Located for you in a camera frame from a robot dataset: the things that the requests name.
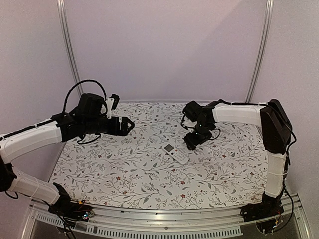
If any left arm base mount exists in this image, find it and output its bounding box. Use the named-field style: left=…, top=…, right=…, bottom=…
left=48, top=183, right=95, bottom=221

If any right aluminium frame post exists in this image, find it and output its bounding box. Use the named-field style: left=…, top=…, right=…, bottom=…
left=245, top=0, right=274, bottom=103

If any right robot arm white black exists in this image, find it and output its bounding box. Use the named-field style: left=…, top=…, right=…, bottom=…
left=181, top=99, right=297, bottom=217

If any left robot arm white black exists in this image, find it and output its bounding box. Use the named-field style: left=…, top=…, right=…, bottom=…
left=0, top=93, right=135, bottom=216

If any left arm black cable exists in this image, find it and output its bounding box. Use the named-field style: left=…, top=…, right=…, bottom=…
left=62, top=79, right=108, bottom=115

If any left aluminium frame post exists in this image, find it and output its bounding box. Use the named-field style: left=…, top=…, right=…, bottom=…
left=56, top=0, right=81, bottom=84

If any white remote control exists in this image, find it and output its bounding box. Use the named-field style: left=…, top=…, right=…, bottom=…
left=163, top=144, right=189, bottom=165

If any front aluminium rail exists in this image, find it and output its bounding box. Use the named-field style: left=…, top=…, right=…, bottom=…
left=21, top=194, right=312, bottom=239

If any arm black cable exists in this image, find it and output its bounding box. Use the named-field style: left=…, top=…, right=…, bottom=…
left=62, top=79, right=108, bottom=115
left=179, top=113, right=221, bottom=140

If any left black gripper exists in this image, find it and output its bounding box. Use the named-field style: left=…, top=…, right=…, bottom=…
left=84, top=116, right=134, bottom=136

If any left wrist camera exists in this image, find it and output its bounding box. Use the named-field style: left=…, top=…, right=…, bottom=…
left=104, top=94, right=120, bottom=119

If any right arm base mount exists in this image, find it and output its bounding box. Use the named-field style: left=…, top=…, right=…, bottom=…
left=240, top=191, right=284, bottom=234

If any aluminium frame post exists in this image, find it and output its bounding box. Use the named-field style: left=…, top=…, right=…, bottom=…
left=56, top=0, right=81, bottom=84
left=245, top=0, right=274, bottom=103

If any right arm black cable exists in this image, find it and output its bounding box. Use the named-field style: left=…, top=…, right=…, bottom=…
left=179, top=113, right=221, bottom=140

